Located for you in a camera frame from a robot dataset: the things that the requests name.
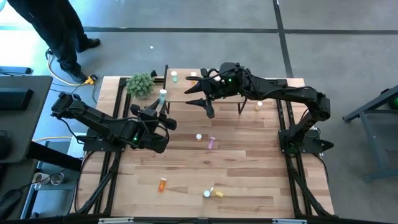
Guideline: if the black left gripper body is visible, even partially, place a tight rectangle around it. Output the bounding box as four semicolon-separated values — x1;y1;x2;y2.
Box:
129;104;178;154

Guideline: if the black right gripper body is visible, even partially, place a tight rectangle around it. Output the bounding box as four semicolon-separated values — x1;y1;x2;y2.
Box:
201;63;249;120

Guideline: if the wooden shelf with black legs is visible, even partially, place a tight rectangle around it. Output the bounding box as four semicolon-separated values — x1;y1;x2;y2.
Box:
162;64;249;115

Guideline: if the green plant in white pot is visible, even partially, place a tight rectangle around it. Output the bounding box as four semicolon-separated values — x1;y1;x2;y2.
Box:
126;72;155;100

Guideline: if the yellow power plug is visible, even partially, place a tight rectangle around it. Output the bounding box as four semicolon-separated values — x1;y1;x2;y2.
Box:
83;73;98;85

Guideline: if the clear glass cup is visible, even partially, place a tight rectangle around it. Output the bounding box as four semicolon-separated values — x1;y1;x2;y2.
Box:
50;172;65;186

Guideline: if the grey side cart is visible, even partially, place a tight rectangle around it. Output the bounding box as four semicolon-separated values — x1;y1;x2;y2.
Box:
20;133;90;220

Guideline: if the white cup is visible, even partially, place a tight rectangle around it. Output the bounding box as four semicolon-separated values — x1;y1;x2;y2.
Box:
33;172;47;187

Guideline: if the black desk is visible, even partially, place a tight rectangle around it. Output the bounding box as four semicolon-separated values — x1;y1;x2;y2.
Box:
0;75;83;172

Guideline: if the person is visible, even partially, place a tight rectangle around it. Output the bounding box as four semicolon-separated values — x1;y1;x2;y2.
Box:
6;0;102;84

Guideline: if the black rectangular case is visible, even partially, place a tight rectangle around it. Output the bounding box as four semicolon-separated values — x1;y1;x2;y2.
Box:
0;88;34;111

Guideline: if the black flat device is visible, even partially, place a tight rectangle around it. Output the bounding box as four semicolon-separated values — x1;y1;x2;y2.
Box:
0;65;33;75

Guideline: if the blue-grey metal cart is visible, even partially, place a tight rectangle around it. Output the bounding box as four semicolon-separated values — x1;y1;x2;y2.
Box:
343;84;398;182

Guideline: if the black aluminium table frame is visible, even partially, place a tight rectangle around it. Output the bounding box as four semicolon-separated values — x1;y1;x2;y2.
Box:
70;76;336;218

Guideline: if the silver bracket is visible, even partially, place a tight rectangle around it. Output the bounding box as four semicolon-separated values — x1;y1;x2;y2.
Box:
272;218;308;224
98;217;134;224

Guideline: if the short yellow cable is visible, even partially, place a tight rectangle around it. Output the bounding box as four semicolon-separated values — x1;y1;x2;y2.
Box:
32;135;73;142

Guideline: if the long yellow cable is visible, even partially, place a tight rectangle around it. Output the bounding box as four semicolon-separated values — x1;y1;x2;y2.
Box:
45;46;94;86

